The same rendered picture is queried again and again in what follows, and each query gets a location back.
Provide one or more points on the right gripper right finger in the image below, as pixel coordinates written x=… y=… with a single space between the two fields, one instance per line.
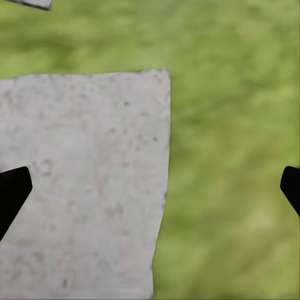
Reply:
x=290 y=186

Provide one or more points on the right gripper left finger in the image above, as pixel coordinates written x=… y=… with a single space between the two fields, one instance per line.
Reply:
x=15 y=186

